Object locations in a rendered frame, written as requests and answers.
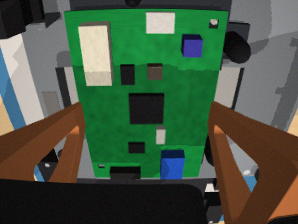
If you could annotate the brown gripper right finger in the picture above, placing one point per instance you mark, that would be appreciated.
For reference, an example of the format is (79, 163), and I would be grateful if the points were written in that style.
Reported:
(275, 151)

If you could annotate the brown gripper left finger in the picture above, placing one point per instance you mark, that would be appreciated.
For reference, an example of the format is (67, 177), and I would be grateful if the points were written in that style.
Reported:
(22, 149)

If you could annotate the green circuit board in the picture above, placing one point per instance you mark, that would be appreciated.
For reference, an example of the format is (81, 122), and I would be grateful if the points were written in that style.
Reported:
(146, 78)

